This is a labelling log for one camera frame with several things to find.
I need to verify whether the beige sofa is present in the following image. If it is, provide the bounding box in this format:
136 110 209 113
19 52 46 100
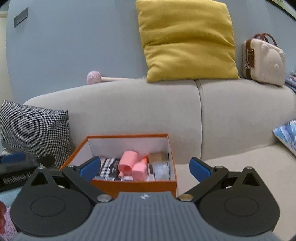
27 79 295 240

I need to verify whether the dark wall plate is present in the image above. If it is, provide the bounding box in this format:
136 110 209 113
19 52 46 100
14 8 29 28

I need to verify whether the clear acrylic box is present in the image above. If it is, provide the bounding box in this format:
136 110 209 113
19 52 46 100
152 162 170 181

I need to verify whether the framed wall picture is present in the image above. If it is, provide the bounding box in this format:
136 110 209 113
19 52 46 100
266 0 296 20

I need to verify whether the pink pompom stick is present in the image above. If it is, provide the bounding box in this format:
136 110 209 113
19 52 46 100
86 71 129 85

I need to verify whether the purple fluffy blanket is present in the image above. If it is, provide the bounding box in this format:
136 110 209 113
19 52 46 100
1 206 18 241

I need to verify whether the orange cardboard box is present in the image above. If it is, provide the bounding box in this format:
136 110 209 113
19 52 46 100
61 134 177 198

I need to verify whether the pink spray bottle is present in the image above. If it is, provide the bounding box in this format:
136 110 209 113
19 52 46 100
132 156 148 181

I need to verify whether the cream mini suitcase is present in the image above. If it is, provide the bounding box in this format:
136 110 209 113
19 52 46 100
242 33 286 86

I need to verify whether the brown cardboard cube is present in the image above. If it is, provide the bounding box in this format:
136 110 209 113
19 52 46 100
148 152 168 165

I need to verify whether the yellow cushion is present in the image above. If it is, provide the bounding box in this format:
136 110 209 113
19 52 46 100
135 1 239 83

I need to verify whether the left hand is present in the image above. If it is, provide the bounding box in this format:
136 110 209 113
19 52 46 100
0 201 6 235

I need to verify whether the light blue cushion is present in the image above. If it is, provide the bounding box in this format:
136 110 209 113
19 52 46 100
0 187 22 207

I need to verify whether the houndstooth cushion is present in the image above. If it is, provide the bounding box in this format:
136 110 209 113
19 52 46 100
1 100 71 168

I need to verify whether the plaid black box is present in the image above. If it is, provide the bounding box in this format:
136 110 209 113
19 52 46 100
93 158 120 181

